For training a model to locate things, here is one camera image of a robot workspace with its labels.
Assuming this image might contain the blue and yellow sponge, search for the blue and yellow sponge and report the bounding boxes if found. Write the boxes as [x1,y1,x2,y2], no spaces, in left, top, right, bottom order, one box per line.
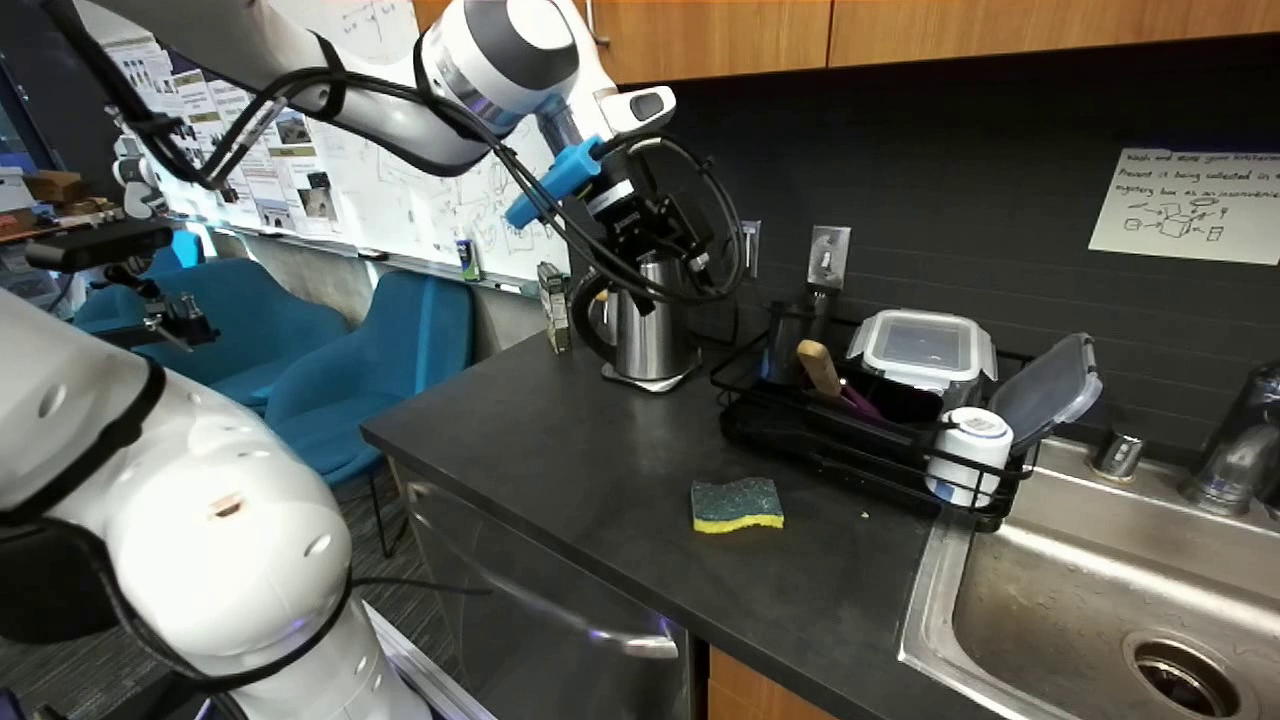
[690,477,786,535]

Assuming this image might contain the wooden upper cabinets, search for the wooden upper cabinets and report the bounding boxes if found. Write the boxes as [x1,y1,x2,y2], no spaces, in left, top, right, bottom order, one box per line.
[412,0,1280,87]

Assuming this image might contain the stainless steel dishwasher door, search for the stainless steel dishwasher door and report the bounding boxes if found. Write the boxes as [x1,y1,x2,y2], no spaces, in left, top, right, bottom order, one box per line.
[398,462,693,720]

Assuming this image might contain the row of paper posters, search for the row of paper posters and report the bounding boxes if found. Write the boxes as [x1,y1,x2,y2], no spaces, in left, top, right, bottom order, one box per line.
[98,34,339,233]

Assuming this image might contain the white cup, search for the white cup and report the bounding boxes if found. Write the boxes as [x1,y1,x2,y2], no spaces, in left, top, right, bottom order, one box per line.
[924,406,1015,507]

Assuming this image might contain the black utensil holder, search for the black utensil holder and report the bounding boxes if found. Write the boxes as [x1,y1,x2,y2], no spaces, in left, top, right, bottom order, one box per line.
[764,300,833,389]

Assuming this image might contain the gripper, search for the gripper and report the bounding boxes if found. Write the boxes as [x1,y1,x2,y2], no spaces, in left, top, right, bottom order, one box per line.
[586,178,719,305]

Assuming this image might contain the chrome tap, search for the chrome tap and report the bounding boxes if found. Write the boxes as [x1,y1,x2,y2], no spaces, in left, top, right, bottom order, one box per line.
[1178,361,1280,518]

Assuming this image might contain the wooden spoon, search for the wooden spoon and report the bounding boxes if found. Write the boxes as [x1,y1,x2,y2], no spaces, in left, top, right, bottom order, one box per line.
[796,339,845,403]

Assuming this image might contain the grey plastic container lid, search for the grey plastic container lid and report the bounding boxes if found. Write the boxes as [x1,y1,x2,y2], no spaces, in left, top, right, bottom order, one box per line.
[988,332,1104,453]

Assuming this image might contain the row of blue chairs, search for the row of blue chairs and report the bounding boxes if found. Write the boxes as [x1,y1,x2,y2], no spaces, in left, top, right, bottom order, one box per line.
[72,256,477,559]

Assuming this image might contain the stainless steel sink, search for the stainless steel sink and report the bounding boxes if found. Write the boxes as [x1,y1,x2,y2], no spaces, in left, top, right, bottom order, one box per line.
[898,438,1280,720]

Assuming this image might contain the stainless steel electric kettle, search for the stainless steel electric kettle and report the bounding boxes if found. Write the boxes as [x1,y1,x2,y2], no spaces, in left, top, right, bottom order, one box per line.
[568,250,703,395]

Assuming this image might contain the wooden lower cabinet door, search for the wooden lower cabinet door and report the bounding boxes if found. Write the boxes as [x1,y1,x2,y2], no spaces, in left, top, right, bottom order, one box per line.
[706,646,843,720]

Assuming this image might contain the black wire dish rack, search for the black wire dish rack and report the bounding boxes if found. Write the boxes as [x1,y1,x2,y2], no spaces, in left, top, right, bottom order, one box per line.
[709,298,1043,533]

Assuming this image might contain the clear container with grey lid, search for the clear container with grey lid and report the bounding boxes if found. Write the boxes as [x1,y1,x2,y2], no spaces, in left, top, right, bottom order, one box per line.
[846,309,999,413]

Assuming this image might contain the white paper note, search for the white paper note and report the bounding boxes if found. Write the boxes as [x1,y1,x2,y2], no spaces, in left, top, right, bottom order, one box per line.
[1087,147,1280,267]

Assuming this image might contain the small printed carton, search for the small printed carton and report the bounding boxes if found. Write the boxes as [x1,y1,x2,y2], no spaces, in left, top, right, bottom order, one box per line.
[536,261,574,355]

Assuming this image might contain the camera on mount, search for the camera on mount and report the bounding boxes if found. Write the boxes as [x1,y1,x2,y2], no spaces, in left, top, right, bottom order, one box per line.
[24,217,223,353]

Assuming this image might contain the whiteboard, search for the whiteboard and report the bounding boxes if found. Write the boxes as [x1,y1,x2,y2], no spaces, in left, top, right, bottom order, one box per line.
[74,0,573,297]

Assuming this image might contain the chrome sink cap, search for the chrome sink cap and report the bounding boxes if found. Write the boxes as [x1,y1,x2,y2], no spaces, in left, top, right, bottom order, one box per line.
[1089,431,1145,483]

